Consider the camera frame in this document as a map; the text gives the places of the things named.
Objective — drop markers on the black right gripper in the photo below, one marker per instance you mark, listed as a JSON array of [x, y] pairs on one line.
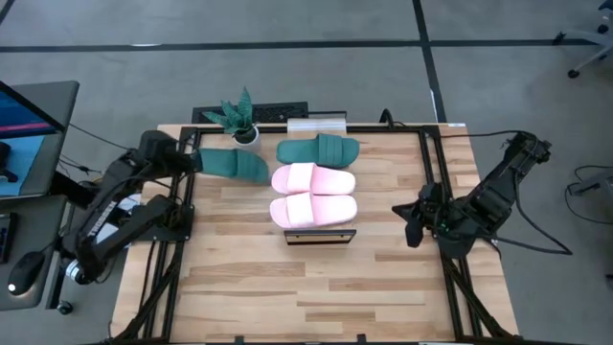
[[438, 211]]

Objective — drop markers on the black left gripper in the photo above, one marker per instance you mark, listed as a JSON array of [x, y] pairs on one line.
[[163, 148]]

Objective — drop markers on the dark green slide sandal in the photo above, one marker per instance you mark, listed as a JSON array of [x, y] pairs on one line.
[[234, 165], [318, 151]]

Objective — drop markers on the wooden shelf black metal frame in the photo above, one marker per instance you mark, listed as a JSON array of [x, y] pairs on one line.
[[318, 237]]

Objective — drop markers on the pink foam slide sandal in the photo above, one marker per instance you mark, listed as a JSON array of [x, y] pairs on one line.
[[313, 211], [313, 178]]

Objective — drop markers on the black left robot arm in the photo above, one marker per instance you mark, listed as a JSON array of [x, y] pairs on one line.
[[103, 220]]

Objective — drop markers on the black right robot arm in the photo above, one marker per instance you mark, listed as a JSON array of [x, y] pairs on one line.
[[503, 191]]

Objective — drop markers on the snake plant in white pot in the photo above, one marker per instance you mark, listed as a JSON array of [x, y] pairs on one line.
[[242, 120]]

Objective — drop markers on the white box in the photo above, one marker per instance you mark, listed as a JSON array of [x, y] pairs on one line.
[[125, 203]]

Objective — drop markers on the black perforated mat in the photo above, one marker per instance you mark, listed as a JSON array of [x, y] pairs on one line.
[[278, 112]]

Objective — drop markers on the black stand bar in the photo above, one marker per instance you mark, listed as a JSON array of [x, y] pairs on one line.
[[72, 189]]

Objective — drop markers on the computer monitor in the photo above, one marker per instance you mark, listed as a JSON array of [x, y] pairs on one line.
[[33, 144]]

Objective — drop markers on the grey side desk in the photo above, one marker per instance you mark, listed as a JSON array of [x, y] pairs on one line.
[[43, 225]]

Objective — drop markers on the grey floor box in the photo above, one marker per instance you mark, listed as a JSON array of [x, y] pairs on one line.
[[598, 184]]

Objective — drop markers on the black caster wheel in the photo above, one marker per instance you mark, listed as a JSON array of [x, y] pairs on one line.
[[64, 307]]

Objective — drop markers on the black computer mouse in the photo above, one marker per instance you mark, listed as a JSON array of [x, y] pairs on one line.
[[24, 270]]

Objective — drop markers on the black keyboard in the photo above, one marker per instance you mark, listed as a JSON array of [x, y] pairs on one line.
[[6, 237]]

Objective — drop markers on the office chair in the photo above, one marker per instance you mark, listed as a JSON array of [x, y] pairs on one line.
[[593, 57]]

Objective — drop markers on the black aluminium table frame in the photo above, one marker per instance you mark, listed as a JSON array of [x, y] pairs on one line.
[[373, 128]]

